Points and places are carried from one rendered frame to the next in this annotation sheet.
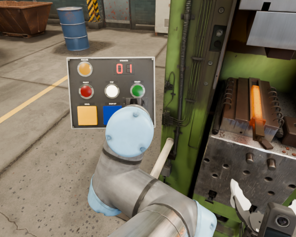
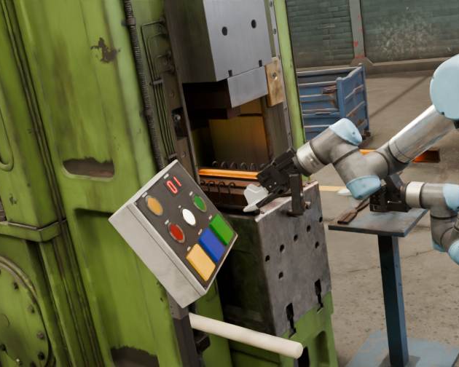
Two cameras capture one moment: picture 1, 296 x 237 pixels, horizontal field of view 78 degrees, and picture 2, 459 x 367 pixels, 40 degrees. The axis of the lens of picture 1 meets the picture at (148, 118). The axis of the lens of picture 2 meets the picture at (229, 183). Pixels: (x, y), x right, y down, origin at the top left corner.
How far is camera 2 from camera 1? 1.55 m
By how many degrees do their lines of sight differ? 65
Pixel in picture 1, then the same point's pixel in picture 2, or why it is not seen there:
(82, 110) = (195, 258)
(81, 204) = not seen: outside the picture
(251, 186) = (305, 254)
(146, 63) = (178, 169)
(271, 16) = (236, 79)
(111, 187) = (371, 164)
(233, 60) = not seen: hidden behind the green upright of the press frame
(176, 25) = (138, 127)
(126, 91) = (194, 210)
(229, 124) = not seen: hidden behind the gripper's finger
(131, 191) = (376, 156)
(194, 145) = (212, 292)
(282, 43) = (249, 96)
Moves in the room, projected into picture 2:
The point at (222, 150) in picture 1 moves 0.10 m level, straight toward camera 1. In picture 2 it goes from (272, 229) to (295, 234)
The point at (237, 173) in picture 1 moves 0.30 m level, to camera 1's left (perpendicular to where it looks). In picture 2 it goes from (291, 248) to (275, 290)
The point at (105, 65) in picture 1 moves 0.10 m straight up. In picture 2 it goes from (161, 190) to (154, 152)
